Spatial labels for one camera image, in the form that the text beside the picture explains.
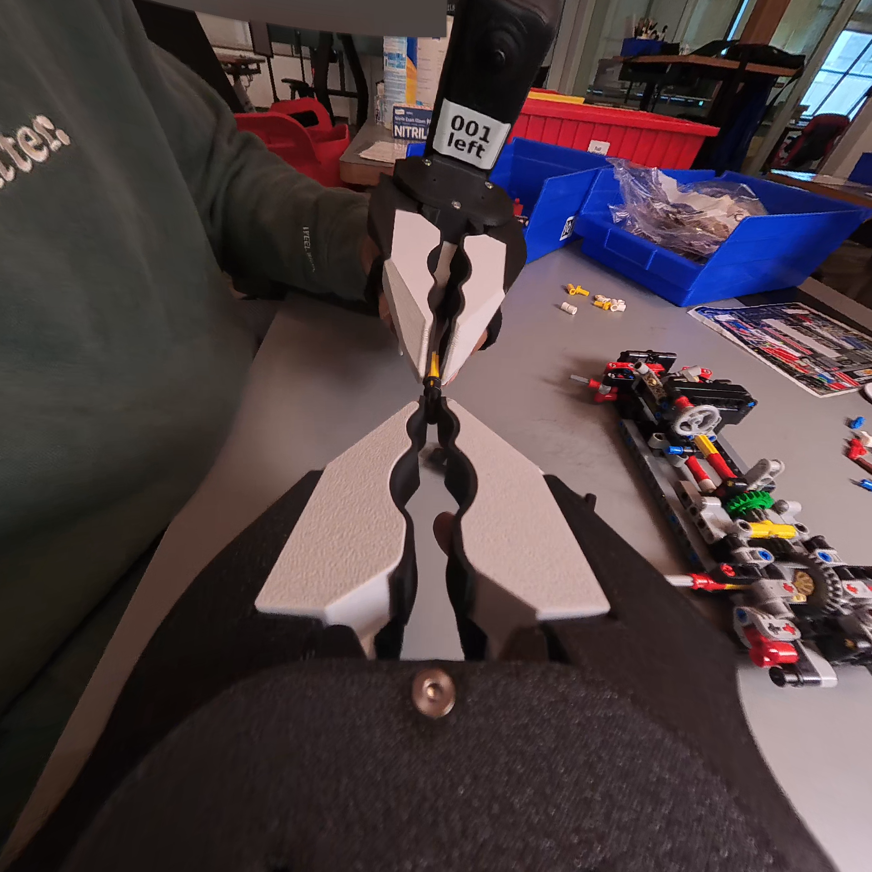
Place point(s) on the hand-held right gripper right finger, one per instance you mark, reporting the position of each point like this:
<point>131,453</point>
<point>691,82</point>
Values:
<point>531,538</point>

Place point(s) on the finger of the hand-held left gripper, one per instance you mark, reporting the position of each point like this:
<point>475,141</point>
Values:
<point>405,286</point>
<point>487,279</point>

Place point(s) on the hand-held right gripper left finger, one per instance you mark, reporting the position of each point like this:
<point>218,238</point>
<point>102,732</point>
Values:
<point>334,538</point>

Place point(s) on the black curved lego panel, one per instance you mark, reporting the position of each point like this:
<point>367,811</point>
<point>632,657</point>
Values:
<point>430,426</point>

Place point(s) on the lego car chassis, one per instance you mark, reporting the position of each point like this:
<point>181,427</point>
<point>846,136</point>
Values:
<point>715,402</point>

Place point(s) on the person's left forearm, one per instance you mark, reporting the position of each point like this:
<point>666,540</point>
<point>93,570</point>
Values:
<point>293,218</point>

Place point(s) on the clear bag of lego parts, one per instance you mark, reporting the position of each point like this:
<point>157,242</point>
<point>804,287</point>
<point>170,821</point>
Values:
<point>681,204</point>

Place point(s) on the person's left hand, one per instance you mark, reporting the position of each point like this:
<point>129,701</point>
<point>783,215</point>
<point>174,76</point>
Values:
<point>376,286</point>

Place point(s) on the blue white glove box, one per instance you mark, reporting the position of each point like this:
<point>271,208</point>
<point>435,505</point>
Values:
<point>411,122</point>

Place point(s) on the blue plastic bin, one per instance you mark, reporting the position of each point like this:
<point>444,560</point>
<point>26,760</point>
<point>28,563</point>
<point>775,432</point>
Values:
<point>538,177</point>
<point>749,266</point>

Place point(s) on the pile of yellow white pieces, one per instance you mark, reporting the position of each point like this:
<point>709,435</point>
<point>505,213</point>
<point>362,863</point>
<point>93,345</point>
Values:
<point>599,302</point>

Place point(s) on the red storage tote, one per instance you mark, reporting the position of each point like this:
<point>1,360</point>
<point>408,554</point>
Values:
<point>613,129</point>

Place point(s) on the dark background desk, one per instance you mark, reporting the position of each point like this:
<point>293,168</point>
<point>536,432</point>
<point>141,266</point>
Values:
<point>708,68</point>

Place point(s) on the colourful sticker sheet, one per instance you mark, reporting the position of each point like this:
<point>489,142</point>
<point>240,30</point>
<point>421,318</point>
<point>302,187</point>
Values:
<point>783,347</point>

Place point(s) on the red office chair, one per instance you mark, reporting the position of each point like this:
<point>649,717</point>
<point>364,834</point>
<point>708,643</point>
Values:
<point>817,136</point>

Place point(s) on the brown wooden table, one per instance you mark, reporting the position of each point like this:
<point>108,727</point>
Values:
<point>817,184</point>

